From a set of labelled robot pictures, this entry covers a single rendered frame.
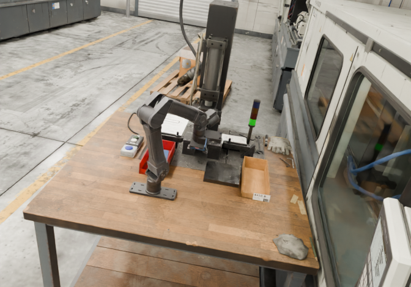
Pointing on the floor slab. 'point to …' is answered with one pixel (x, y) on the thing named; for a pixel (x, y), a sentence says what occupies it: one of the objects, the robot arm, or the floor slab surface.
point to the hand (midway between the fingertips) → (197, 147)
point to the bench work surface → (167, 221)
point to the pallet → (167, 84)
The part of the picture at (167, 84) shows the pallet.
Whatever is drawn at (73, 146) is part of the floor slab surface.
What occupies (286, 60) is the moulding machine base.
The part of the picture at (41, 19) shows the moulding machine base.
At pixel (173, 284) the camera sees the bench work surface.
